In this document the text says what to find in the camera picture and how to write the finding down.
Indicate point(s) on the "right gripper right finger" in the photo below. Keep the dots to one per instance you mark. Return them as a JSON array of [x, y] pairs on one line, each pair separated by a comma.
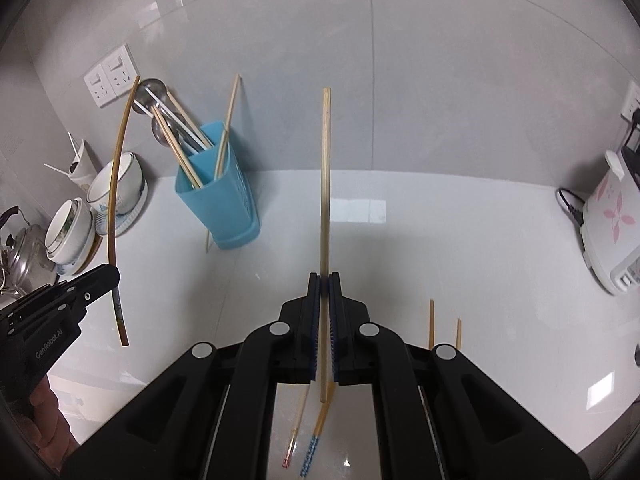
[[438, 415]]

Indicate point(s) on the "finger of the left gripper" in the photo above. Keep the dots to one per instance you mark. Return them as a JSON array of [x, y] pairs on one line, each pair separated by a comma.
[[91, 286]]

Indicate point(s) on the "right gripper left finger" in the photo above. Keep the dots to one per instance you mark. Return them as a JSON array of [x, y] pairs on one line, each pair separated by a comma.
[[208, 415]]

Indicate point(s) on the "dark chopstick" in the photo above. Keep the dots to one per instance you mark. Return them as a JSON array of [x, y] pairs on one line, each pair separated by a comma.
[[111, 212]]

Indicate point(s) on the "left human hand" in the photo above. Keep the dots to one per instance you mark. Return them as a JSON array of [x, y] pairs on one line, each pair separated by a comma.
[[54, 440]]

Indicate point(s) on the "wooden tray under bowls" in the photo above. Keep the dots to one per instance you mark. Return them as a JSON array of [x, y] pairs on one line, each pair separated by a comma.
[[98, 240]]

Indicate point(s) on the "stacked white bowls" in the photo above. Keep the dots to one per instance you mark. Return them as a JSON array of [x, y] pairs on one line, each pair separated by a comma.
[[70, 234]]

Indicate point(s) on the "steel kettle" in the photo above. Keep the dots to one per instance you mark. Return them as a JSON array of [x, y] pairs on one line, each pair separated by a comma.
[[25, 265]]

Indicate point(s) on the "white toothpick holder cup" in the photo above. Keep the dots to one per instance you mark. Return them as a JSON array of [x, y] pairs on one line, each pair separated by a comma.
[[82, 172]]

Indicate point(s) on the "blue plastic utensil holder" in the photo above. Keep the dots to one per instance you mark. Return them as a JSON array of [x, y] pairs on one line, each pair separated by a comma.
[[225, 206]]

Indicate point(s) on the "steel spoon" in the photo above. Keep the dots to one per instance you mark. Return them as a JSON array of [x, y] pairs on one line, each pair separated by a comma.
[[158, 133]]

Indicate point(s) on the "white chopstick right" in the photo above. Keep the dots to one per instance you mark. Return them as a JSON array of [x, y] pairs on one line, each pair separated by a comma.
[[197, 137]]

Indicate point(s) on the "steel ladle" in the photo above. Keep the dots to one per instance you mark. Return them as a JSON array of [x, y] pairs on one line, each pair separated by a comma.
[[143, 103]]

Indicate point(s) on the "wooden chopstick leaning alone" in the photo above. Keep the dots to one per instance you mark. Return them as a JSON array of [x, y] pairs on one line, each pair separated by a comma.
[[224, 139]]

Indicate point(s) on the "white floral rice cooker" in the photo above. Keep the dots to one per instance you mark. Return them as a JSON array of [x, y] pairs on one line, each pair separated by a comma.
[[610, 231]]

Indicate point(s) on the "left white wall socket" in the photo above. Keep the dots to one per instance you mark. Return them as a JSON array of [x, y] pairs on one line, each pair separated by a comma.
[[99, 86]]

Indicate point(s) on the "white wall socket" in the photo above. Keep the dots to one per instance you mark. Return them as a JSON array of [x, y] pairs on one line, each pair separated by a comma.
[[99, 86], [120, 70]]

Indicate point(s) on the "right white wall socket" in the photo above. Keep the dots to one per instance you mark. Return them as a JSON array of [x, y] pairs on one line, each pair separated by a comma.
[[120, 70]]

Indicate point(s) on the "far right wall socket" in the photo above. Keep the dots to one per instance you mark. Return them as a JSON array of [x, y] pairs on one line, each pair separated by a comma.
[[631, 101]]

